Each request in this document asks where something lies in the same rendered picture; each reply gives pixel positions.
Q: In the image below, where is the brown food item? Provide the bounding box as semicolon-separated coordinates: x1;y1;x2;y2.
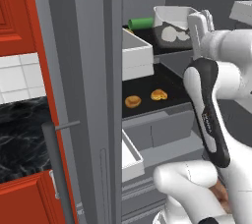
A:
209;182;230;214

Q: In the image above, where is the green cylinder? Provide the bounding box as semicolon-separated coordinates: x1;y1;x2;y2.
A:
127;17;156;31

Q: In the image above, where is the grey fridge door handle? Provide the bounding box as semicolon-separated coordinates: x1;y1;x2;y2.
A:
41;120;82;224

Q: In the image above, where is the grey fridge drawer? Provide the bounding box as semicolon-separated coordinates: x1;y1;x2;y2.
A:
122;109;195;152

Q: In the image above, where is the red base cupboard door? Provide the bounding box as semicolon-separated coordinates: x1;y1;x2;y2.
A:
0;168;79;224

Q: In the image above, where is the grey fridge door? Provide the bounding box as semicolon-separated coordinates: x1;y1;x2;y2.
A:
29;0;123;224

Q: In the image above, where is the small white door bin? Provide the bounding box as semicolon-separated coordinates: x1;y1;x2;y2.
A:
121;129;146;184

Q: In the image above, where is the large white door bin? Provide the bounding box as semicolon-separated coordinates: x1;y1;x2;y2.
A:
121;28;155;82

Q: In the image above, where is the white fridge side bin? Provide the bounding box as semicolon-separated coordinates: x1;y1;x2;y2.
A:
228;0;252;27

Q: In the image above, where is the black fridge shelf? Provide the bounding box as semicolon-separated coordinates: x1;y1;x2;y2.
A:
122;25;195;56
121;62;194;120

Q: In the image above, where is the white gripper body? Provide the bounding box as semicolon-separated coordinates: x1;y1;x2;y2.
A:
186;9;217;61

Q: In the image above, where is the silver cupboard handle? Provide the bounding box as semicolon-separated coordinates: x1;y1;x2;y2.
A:
48;169;61;200

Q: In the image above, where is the red wall cupboard door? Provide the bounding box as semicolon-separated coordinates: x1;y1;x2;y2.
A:
0;0;37;57

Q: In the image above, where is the heart-shaped orange pastry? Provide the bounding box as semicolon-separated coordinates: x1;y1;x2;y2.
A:
150;88;168;102

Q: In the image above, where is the round orange pastry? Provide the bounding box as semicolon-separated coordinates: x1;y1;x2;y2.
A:
124;94;143;109

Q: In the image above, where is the white open container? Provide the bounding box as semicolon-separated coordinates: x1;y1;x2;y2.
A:
153;5;199;29

